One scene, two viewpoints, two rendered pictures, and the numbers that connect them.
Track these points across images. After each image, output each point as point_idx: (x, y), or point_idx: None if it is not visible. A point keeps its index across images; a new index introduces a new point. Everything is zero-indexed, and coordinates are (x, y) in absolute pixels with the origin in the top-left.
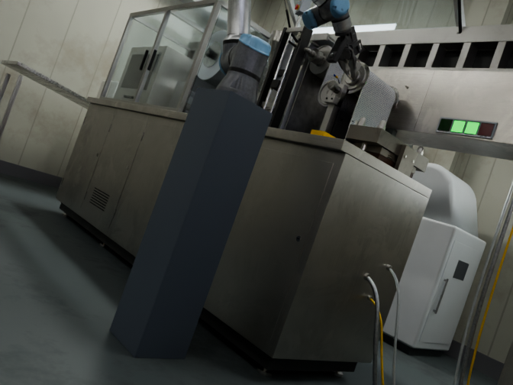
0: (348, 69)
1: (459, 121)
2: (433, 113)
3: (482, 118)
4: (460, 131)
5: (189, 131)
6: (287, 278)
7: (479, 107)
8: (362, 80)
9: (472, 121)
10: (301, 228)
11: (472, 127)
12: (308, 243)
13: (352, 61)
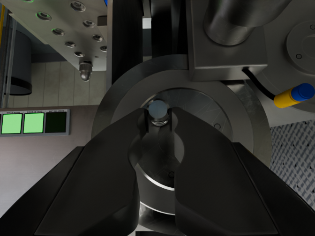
0: (175, 151)
1: (32, 130)
2: (85, 140)
3: (3, 142)
4: (27, 114)
5: None
6: None
7: (11, 159)
8: (110, 122)
9: (12, 135)
10: None
11: (11, 123)
12: None
13: (35, 224)
